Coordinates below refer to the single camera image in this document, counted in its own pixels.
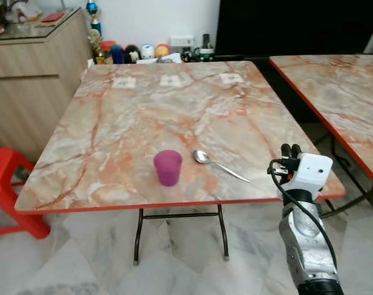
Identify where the white sticker label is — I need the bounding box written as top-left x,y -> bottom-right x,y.
112,77 -> 136,89
219,73 -> 243,85
159,75 -> 183,87

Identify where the silver metal spoon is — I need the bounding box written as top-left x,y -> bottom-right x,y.
192,149 -> 251,184

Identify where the gold trophy figure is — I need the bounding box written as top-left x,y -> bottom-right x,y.
90,29 -> 107,64

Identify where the blue toy figure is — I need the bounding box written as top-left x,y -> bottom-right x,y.
111,45 -> 125,64

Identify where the red capped toy figure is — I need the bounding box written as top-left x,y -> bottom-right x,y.
100,41 -> 116,63

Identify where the flat red box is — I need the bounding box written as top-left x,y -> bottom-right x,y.
41,11 -> 66,23

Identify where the black toy figure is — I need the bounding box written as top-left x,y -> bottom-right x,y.
125,44 -> 141,64

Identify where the black television screen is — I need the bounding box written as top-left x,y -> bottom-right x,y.
216,0 -> 373,56

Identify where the white round toy figure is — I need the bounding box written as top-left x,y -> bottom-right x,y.
141,44 -> 155,60

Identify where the light wooden cabinet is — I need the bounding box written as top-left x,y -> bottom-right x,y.
0,7 -> 93,163

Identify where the blue trophy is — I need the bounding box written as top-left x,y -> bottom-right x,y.
86,0 -> 103,34

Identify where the purple plastic cup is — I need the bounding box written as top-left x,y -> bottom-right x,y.
153,149 -> 183,187

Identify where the orange yellow round toy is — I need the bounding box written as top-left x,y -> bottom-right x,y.
155,43 -> 171,59

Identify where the marble pattern folding table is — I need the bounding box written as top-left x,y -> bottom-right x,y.
14,60 -> 347,266
269,54 -> 373,217

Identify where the white wall socket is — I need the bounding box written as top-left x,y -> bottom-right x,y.
170,36 -> 195,47

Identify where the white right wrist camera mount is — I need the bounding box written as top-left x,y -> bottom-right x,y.
288,154 -> 334,192

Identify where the white figurine ornament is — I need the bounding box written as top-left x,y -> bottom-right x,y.
14,0 -> 43,23

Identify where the red plastic stool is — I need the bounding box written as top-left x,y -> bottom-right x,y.
0,147 -> 52,240

